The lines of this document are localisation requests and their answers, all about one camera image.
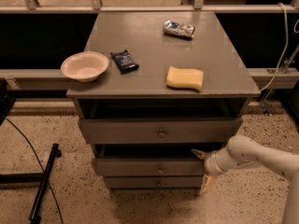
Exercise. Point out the white paper bowl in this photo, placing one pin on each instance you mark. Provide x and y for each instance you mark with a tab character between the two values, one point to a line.
85	66

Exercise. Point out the black equipment at left edge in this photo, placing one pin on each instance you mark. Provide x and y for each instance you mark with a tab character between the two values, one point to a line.
6	102

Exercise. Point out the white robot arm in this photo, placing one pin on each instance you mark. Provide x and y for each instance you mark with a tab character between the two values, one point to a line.
242	152

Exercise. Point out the grey drawer cabinet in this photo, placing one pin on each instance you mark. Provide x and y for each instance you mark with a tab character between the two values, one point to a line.
156	106

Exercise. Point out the grey metal railing frame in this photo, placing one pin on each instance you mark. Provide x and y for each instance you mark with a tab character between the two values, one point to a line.
149	3

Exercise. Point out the grey bottom drawer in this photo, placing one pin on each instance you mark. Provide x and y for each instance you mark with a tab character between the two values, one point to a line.
153	182

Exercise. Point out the grey drawer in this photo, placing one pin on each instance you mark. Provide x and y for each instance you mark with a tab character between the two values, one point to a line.
150	159
158	131
153	182

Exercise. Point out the crumpled silver chip bag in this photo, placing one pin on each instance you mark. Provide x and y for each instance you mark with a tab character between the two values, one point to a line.
179	29

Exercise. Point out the dark blue snack packet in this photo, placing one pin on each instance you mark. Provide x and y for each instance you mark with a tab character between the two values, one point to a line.
124	61

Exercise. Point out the black metal stand base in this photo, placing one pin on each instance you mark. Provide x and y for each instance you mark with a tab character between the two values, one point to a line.
40	179

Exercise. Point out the yellow sponge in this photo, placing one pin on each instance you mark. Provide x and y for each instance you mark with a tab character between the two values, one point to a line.
185	78

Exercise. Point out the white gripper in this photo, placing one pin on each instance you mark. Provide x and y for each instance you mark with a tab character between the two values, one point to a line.
209	166

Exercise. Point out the grey top drawer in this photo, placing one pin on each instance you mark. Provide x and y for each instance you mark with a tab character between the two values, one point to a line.
158	131

